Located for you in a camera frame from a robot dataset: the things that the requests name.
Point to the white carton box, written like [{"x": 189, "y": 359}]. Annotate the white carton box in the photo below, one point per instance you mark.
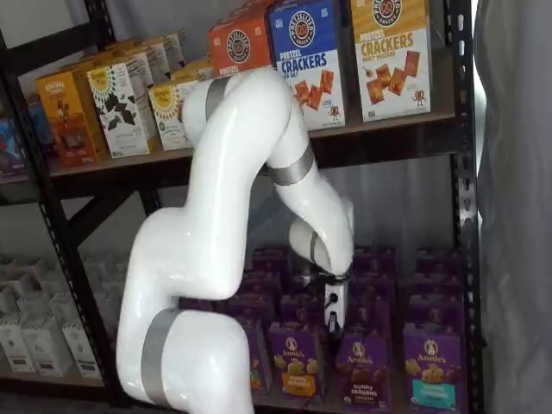
[
  {"x": 9, "y": 349},
  {"x": 45, "y": 349},
  {"x": 8, "y": 304},
  {"x": 34, "y": 306},
  {"x": 82, "y": 351},
  {"x": 26, "y": 271},
  {"x": 64, "y": 307}
]

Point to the wooden shelf board with purple boxes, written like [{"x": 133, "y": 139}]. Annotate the wooden shelf board with purple boxes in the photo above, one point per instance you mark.
[{"x": 397, "y": 401}]

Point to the purple box brown patch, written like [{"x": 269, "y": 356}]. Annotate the purple box brown patch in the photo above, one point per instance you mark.
[{"x": 364, "y": 375}]

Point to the purple box yellow patch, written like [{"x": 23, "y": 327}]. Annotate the purple box yellow patch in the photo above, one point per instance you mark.
[{"x": 295, "y": 366}]

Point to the white Simple Mills box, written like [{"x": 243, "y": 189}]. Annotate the white Simple Mills box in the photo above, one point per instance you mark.
[
  {"x": 174, "y": 49},
  {"x": 151, "y": 69}
]

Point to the purple box green patch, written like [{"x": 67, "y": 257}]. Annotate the purple box green patch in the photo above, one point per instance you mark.
[{"x": 259, "y": 358}]

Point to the wooden shelf board with cracker boxes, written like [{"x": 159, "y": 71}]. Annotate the wooden shelf board with cracker boxes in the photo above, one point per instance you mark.
[{"x": 388, "y": 125}]

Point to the purple box teal patch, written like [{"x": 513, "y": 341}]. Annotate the purple box teal patch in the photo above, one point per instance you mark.
[{"x": 433, "y": 371}]

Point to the pretzel crackers cheddar box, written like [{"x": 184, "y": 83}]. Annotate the pretzel crackers cheddar box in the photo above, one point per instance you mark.
[
  {"x": 241, "y": 47},
  {"x": 254, "y": 8}
]

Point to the blue snack package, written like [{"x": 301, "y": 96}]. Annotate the blue snack package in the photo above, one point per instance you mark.
[{"x": 41, "y": 121}]

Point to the translucent white plastic sheet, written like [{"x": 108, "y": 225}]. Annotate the translucent white plastic sheet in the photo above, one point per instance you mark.
[{"x": 517, "y": 194}]

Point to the black metal shelf rack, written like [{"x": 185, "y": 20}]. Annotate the black metal shelf rack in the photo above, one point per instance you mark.
[
  {"x": 463, "y": 172},
  {"x": 17, "y": 190}
]

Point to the yellow Simple Mills bar box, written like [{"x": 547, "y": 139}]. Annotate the yellow Simple Mills bar box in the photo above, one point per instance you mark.
[
  {"x": 166, "y": 116},
  {"x": 194, "y": 71}
]

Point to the orange Simple Mills box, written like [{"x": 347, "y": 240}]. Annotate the orange Simple Mills box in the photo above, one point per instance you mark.
[{"x": 64, "y": 121}]

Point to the pretzel crackers honey mustard box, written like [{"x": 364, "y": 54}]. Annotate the pretzel crackers honey mustard box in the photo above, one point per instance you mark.
[{"x": 388, "y": 64}]

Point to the blue purple snack box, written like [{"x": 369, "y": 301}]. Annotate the blue purple snack box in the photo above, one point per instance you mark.
[{"x": 13, "y": 151}]

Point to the white Sweet Thins box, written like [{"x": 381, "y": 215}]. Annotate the white Sweet Thins box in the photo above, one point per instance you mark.
[{"x": 116, "y": 112}]

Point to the purple Annie's snack box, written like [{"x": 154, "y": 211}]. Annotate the purple Annie's snack box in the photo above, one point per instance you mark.
[
  {"x": 437, "y": 261},
  {"x": 435, "y": 312},
  {"x": 297, "y": 288},
  {"x": 375, "y": 261},
  {"x": 302, "y": 310},
  {"x": 373, "y": 284},
  {"x": 259, "y": 294},
  {"x": 263, "y": 278},
  {"x": 269, "y": 260},
  {"x": 254, "y": 314},
  {"x": 371, "y": 315},
  {"x": 435, "y": 284}
]

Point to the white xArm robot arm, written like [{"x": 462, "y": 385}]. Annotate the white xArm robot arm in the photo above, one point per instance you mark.
[{"x": 215, "y": 172}]

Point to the blue pretzel crackers sea salt box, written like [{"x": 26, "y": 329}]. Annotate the blue pretzel crackers sea salt box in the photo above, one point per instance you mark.
[{"x": 310, "y": 64}]

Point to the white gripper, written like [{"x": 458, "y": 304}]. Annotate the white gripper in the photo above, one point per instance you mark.
[{"x": 336, "y": 302}]

